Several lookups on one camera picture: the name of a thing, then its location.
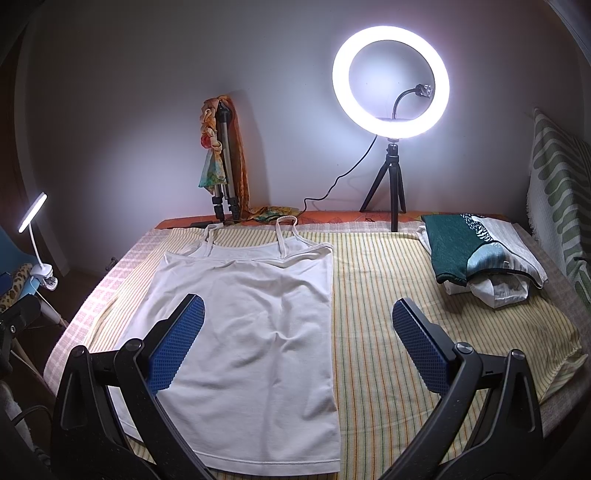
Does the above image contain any white camisole top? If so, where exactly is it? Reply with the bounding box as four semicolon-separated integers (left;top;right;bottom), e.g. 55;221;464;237
122;226;341;477

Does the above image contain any stack of folded clothes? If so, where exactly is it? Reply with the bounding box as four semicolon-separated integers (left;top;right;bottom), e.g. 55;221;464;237
418;213;548;309

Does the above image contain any leopard print cloth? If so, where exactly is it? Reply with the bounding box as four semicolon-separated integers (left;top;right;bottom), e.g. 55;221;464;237
0;263;32;312

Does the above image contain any white clip desk lamp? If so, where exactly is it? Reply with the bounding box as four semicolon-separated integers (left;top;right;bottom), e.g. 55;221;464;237
18;191;70;328

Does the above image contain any blue chair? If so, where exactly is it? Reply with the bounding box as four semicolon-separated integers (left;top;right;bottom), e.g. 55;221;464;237
0;227;37;273

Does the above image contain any yellow striped bed cover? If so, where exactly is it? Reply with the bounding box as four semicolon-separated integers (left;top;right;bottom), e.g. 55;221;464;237
43;222;590;479

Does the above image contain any black power adapter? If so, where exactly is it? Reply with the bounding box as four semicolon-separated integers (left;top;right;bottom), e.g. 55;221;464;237
189;221;224;229

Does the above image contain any folded silver tripod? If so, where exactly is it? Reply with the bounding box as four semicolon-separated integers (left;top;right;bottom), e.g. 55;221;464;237
212;101;240;222

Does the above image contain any green white patterned pillow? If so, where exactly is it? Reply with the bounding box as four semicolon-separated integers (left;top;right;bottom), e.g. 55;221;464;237
527;109;590;304

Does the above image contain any black ring light cable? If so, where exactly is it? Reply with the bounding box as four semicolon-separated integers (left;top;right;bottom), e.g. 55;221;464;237
295;134;379;218

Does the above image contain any white ring light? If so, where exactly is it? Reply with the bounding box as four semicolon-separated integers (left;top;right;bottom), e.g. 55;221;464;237
332;26;451;139

